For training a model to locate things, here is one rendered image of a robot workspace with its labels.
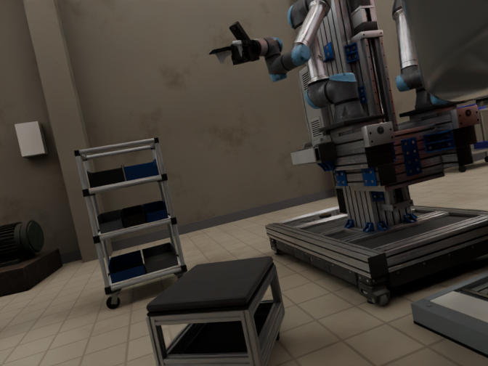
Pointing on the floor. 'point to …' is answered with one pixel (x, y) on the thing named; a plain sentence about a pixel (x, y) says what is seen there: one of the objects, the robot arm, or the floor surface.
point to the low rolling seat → (218, 315)
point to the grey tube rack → (131, 219)
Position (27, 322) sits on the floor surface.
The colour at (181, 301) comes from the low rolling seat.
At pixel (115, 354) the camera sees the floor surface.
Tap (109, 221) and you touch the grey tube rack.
